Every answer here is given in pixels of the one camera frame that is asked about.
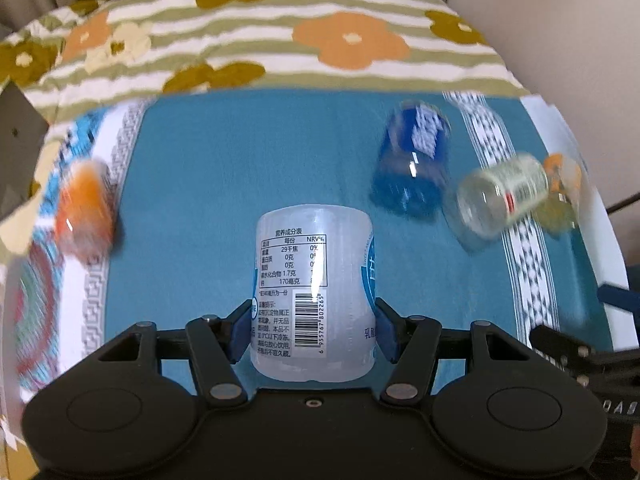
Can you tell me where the grey laptop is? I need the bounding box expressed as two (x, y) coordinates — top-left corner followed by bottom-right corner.
(0, 81), (49, 220)

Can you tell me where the yellow orange plastic cup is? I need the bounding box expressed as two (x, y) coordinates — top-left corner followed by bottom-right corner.
(530, 153), (585, 236)

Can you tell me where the blue patterned cloth mat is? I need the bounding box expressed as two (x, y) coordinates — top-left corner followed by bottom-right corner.
(16, 89), (636, 398)

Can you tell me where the white translucent plastic cup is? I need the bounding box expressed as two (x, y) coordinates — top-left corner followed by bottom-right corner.
(250, 204), (376, 384)

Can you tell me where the blue plastic cup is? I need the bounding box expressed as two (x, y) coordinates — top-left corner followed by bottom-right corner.
(370, 100), (451, 221)

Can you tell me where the orange pink plastic cup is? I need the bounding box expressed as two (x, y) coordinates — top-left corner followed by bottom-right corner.
(54, 158), (115, 266)

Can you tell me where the floral striped quilt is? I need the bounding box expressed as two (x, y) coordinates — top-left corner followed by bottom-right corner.
(0, 0), (532, 261)

